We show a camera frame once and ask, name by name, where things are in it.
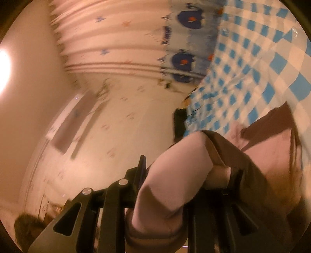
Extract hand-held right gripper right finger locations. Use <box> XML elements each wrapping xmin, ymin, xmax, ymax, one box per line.
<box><xmin>187</xmin><ymin>168</ymin><xmax>285</xmax><ymax>253</ymax></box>

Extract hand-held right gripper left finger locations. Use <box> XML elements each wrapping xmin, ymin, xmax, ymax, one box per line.
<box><xmin>27</xmin><ymin>155</ymin><xmax>147</xmax><ymax>253</ymax></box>

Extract pink and grey jacket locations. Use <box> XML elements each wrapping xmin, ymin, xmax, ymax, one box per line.
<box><xmin>125</xmin><ymin>101</ymin><xmax>307</xmax><ymax>253</ymax></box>

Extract small black jacket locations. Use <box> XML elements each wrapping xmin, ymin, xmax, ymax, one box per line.
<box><xmin>173</xmin><ymin>108</ymin><xmax>193</xmax><ymax>144</ymax></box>

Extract whale print curtain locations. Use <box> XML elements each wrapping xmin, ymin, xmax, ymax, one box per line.
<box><xmin>49</xmin><ymin>0</ymin><xmax>224</xmax><ymax>83</ymax></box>

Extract blue checkered bed cover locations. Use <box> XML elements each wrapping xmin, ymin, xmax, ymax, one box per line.
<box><xmin>183</xmin><ymin>0</ymin><xmax>311</xmax><ymax>171</ymax></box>

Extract bright ceiling light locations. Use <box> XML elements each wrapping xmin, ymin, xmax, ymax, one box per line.
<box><xmin>0</xmin><ymin>49</ymin><xmax>12</xmax><ymax>96</ymax></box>

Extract white wall-mounted box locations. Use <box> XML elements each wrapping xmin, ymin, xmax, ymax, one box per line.
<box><xmin>47</xmin><ymin>92</ymin><xmax>107</xmax><ymax>156</ymax></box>

